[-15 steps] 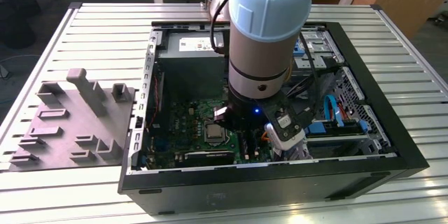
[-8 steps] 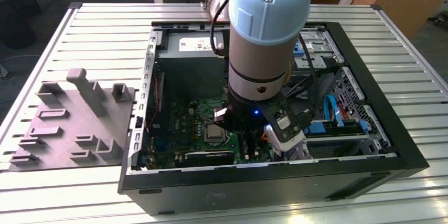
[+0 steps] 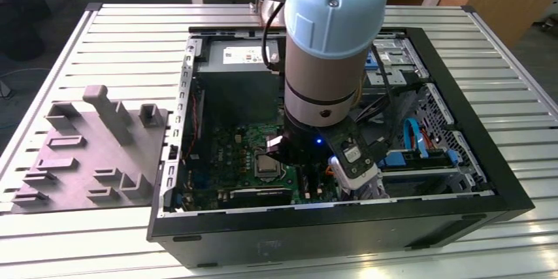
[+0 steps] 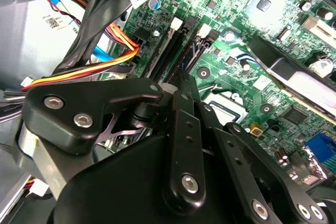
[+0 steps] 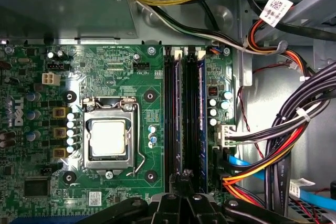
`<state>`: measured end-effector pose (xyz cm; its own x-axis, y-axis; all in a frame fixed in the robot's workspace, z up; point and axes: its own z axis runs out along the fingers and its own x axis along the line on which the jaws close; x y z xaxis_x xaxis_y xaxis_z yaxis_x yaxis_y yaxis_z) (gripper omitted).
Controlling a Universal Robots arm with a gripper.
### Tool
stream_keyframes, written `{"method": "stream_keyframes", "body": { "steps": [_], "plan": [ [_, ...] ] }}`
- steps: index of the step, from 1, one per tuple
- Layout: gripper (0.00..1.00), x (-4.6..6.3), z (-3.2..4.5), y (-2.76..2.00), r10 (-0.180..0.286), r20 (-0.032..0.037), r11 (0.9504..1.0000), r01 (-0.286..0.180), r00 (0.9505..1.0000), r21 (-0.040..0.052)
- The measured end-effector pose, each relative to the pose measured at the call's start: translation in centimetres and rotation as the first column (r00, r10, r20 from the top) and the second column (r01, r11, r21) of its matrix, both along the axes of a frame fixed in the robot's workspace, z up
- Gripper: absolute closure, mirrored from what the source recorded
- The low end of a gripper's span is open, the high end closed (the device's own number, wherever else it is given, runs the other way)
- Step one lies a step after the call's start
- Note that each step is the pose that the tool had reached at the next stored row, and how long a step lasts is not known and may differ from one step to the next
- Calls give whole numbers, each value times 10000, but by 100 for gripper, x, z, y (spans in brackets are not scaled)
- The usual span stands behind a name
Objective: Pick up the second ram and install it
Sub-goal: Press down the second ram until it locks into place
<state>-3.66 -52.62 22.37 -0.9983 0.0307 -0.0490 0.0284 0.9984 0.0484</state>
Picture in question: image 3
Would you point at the grey power supply white label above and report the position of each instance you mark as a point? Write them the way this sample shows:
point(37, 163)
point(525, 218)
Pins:
point(235, 55)

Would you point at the green motherboard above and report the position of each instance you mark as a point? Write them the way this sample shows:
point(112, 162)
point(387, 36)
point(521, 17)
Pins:
point(227, 174)

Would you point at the silver CPU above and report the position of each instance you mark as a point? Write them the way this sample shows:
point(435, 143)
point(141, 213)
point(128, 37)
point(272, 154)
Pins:
point(263, 169)

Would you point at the white camera in black bracket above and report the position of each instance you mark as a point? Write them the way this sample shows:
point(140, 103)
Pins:
point(356, 174)

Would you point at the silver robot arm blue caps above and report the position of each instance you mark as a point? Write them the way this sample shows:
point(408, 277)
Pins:
point(322, 79)

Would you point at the grey disk bay bracket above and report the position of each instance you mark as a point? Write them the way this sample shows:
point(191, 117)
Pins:
point(418, 172)

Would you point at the black graphics card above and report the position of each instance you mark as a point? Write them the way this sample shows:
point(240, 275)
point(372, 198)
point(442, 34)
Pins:
point(262, 195)

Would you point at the black office chair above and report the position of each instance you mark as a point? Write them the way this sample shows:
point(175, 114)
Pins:
point(21, 24)

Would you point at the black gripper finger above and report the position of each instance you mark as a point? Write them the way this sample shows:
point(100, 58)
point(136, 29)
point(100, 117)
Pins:
point(274, 145)

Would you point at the grey metal drive cage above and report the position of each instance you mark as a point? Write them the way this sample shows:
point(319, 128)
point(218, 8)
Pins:
point(404, 76)

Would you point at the blue carrier with disk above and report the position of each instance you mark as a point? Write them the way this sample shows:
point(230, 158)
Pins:
point(396, 161)

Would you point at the black open PC case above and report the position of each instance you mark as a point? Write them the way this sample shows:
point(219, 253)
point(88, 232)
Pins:
point(304, 236)

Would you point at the blue plastic drive latch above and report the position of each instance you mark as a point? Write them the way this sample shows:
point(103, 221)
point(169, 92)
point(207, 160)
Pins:
point(371, 63)

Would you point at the grey plastic parts rack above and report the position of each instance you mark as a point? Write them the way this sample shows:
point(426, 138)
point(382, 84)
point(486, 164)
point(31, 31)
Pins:
point(73, 187)

